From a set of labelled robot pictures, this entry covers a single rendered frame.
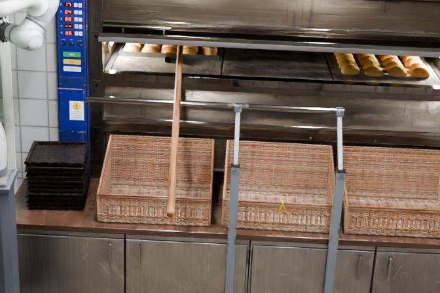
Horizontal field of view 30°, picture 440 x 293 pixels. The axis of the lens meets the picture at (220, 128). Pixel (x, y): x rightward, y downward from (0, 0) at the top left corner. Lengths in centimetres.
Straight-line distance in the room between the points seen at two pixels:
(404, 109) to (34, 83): 193
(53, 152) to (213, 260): 97
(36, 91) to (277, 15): 131
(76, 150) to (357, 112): 146
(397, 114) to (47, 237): 188
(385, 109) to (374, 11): 53
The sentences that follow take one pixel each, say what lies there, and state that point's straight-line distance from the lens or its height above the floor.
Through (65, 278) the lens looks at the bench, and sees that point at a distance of 417.
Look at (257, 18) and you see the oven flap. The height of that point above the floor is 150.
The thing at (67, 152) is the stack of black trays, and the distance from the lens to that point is 420.
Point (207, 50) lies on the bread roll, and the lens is 455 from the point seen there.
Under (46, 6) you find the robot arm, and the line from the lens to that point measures 379.
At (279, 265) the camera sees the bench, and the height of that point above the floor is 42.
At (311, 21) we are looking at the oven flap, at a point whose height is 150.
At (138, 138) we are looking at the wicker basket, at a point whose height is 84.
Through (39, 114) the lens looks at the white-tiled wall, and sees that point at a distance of 441.
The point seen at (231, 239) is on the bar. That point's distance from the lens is 390.
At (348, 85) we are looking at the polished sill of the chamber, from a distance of 426.
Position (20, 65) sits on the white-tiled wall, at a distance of 435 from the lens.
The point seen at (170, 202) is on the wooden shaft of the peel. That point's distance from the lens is 315.
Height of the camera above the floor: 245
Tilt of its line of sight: 21 degrees down
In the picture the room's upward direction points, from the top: 3 degrees clockwise
